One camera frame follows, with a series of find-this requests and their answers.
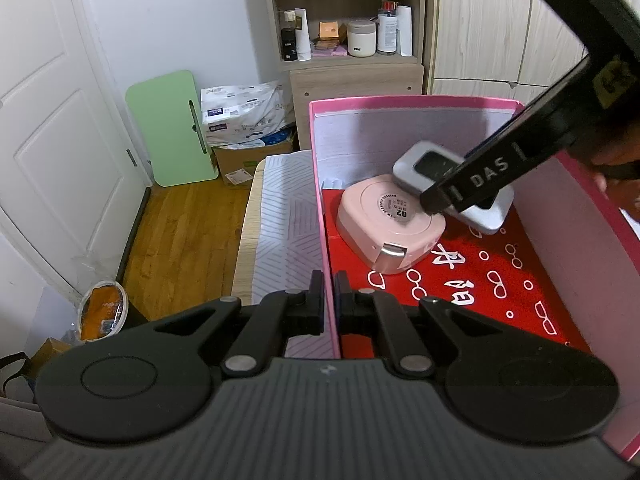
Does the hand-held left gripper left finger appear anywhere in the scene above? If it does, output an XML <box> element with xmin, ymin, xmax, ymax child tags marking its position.
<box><xmin>152</xmin><ymin>270</ymin><xmax>326</xmax><ymax>380</ymax></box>

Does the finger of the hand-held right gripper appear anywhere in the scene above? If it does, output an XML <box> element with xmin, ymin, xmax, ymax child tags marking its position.
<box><xmin>419</xmin><ymin>57</ymin><xmax>599</xmax><ymax>215</ymax></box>

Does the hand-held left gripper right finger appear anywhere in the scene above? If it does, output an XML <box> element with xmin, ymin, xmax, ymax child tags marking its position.
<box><xmin>334</xmin><ymin>271</ymin><xmax>502</xmax><ymax>379</ymax></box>

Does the white portable router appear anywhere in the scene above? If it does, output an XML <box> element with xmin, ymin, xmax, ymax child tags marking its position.
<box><xmin>392</xmin><ymin>140</ymin><xmax>515</xmax><ymax>236</ymax></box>

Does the pink cardboard box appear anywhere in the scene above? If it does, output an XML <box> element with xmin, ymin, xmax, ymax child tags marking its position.
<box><xmin>308</xmin><ymin>95</ymin><xmax>640</xmax><ymax>466</ymax></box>

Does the person's right hand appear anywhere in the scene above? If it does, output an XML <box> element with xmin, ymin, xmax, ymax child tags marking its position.
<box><xmin>589</xmin><ymin>127</ymin><xmax>640</xmax><ymax>226</ymax></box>

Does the pink rounded square case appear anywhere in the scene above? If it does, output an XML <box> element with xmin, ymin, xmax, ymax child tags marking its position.
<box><xmin>336</xmin><ymin>174</ymin><xmax>447</xmax><ymax>275</ymax></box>

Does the white patterned bedsheet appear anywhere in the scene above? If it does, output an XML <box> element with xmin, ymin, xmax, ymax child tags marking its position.
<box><xmin>252</xmin><ymin>150</ymin><xmax>337</xmax><ymax>361</ymax></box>

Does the beige bed edge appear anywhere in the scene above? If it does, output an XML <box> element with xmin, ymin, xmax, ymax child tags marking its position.
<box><xmin>231</xmin><ymin>160</ymin><xmax>268</xmax><ymax>307</ymax></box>

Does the light wooden wardrobe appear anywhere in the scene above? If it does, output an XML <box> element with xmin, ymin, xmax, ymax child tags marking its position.
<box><xmin>425</xmin><ymin>0</ymin><xmax>592</xmax><ymax>107</ymax></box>

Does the brown cardboard box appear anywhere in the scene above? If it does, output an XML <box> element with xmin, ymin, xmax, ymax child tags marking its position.
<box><xmin>210</xmin><ymin>135</ymin><xmax>297</xmax><ymax>189</ymax></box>

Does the wooden shelf unit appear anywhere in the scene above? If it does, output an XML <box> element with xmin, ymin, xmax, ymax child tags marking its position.
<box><xmin>260</xmin><ymin>0</ymin><xmax>429</xmax><ymax>153</ymax></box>

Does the white paper roll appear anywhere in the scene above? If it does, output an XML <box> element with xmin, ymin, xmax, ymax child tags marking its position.
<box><xmin>396</xmin><ymin>5</ymin><xmax>414</xmax><ymax>58</ymax></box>

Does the white bottle with red cap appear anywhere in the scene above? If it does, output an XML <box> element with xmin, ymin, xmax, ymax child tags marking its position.
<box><xmin>376</xmin><ymin>0</ymin><xmax>399</xmax><ymax>56</ymax></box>

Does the white jar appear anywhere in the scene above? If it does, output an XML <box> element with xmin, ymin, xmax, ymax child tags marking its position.
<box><xmin>346</xmin><ymin>20</ymin><xmax>377</xmax><ymax>58</ymax></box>

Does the black door bottom strip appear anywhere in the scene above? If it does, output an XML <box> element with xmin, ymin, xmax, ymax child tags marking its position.
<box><xmin>116</xmin><ymin>187</ymin><xmax>152</xmax><ymax>287</ymax></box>

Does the plastic bag of tissue packs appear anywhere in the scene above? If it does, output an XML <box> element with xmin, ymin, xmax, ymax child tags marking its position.
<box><xmin>201</xmin><ymin>80</ymin><xmax>297</xmax><ymax>148</ymax></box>

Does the stack of pink booklets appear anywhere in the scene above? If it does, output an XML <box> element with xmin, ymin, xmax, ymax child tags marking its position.
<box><xmin>310</xmin><ymin>39</ymin><xmax>349</xmax><ymax>59</ymax></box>

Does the trash bin with orange bag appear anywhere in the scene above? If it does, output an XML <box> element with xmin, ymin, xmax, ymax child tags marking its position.
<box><xmin>79</xmin><ymin>280</ymin><xmax>132</xmax><ymax>342</ymax></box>

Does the green board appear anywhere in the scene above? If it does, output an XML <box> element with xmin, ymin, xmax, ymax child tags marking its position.
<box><xmin>125</xmin><ymin>70</ymin><xmax>219</xmax><ymax>188</ymax></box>

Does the white tube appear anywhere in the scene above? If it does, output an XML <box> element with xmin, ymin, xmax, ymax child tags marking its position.
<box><xmin>294</xmin><ymin>7</ymin><xmax>314</xmax><ymax>62</ymax></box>

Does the black bottle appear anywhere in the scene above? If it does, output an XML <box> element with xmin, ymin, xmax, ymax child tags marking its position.
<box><xmin>280</xmin><ymin>10</ymin><xmax>299</xmax><ymax>62</ymax></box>

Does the grey cloth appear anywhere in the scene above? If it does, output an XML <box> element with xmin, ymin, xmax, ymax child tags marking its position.
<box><xmin>0</xmin><ymin>395</ymin><xmax>51</xmax><ymax>442</ymax></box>

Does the white door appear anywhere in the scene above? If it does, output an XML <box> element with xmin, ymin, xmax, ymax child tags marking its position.
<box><xmin>0</xmin><ymin>0</ymin><xmax>152</xmax><ymax>311</ymax></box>

